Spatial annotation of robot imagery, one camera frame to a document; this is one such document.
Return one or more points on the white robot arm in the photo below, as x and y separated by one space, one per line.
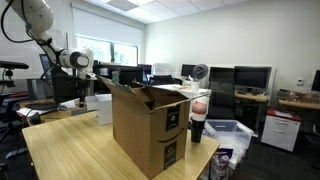
36 13

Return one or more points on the grey round desk fan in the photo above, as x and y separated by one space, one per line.
200 71

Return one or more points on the ceiling light panel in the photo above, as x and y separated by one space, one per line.
123 5

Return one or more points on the office window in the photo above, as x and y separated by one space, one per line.
125 55

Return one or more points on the black computer mouse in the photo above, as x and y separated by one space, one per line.
35 119

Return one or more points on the black keyboard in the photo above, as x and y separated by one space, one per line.
41 106

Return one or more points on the grey pole stand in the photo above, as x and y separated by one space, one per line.
77 111

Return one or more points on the white cabinet with red top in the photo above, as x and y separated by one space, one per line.
280 130

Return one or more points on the white wall thermostat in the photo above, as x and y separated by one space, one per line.
300 82

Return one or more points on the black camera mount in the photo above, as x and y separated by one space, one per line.
13 65

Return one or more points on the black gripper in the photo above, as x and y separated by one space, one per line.
87 86

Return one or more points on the purple white snack bag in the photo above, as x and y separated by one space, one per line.
220 165

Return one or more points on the wooden office desk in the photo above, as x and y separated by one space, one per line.
298 105
251 97

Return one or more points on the black computer monitor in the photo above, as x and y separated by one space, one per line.
65 90
316 80
252 77
130 76
187 70

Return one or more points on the brown cardboard shipping box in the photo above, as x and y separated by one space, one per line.
140 133

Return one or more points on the white roller blind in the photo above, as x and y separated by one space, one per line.
106 28

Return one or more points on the teal bottle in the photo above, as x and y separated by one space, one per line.
116 77

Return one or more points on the white cup with tissue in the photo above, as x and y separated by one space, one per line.
195 86

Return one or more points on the clear plastic storage bin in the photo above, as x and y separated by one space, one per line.
230 133

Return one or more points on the red white black tumbler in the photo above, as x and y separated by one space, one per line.
199 116

